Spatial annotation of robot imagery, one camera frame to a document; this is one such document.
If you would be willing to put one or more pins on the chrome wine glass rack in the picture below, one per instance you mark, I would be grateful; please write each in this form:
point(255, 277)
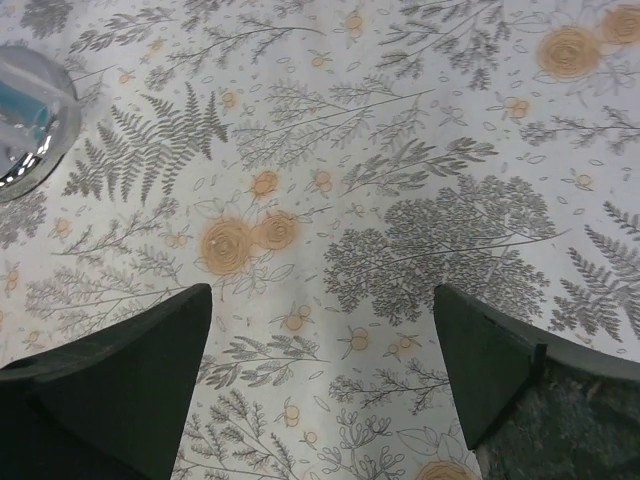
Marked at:
point(40, 119)

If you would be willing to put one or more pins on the floral tablecloth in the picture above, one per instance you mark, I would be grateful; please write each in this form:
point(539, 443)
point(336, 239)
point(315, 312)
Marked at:
point(323, 166)

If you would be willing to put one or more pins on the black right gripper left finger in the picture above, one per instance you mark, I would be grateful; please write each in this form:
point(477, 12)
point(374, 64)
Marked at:
point(111, 405)

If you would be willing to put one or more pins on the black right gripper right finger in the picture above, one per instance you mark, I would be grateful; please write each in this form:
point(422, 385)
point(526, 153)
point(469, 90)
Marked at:
point(492, 359)

